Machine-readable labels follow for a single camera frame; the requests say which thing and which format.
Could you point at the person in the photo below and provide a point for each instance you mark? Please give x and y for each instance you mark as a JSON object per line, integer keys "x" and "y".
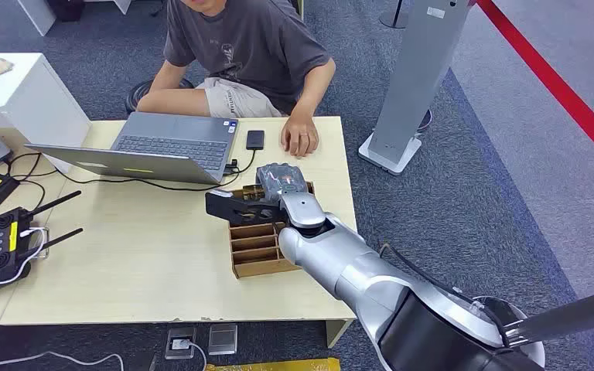
{"x": 251, "y": 46}

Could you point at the floor socket with plug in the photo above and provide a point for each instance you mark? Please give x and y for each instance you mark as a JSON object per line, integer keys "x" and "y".
{"x": 179, "y": 342}

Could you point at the person's right forearm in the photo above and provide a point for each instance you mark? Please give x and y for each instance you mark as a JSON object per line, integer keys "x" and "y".
{"x": 174, "y": 101}

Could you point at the small black flat device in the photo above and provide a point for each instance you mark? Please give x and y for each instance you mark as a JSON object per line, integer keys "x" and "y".
{"x": 255, "y": 139}

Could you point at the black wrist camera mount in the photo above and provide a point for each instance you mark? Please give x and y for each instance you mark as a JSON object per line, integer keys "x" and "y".
{"x": 235, "y": 207}

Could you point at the dark grey metal bar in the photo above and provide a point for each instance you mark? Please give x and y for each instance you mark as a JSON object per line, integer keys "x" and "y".
{"x": 568, "y": 316}

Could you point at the black remote controller with antennas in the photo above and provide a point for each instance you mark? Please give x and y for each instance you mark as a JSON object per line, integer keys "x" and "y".
{"x": 5, "y": 246}

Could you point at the wooden slotted card holder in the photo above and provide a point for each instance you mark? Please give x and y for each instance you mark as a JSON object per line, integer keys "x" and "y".
{"x": 256, "y": 251}

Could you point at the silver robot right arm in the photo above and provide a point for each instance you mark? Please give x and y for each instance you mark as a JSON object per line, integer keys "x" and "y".
{"x": 358, "y": 266}

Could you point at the grey laptop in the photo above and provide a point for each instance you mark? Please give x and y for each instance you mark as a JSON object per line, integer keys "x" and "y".
{"x": 174, "y": 146}

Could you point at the white cabinet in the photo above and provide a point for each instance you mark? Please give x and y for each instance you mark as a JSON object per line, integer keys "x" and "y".
{"x": 25, "y": 102}

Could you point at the white furniture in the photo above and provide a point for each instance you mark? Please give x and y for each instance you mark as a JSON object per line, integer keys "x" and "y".
{"x": 38, "y": 14}

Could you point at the person's left forearm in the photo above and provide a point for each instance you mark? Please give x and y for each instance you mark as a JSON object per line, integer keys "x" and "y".
{"x": 313, "y": 87}

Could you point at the grey floor socket cover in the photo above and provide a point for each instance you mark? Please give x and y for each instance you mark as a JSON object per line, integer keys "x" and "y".
{"x": 222, "y": 339}

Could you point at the grey pillar stand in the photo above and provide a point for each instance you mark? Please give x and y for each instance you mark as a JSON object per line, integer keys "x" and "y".
{"x": 415, "y": 77}

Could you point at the black pole with round base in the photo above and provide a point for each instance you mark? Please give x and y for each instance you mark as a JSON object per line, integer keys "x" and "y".
{"x": 393, "y": 19}

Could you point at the person's left hand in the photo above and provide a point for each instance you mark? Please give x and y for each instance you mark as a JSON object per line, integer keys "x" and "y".
{"x": 299, "y": 135}

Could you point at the yellow strip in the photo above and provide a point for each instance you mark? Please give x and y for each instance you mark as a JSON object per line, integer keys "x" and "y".
{"x": 276, "y": 365}

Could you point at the black round coil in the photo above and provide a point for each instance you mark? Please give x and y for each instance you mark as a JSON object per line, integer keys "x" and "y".
{"x": 138, "y": 92}

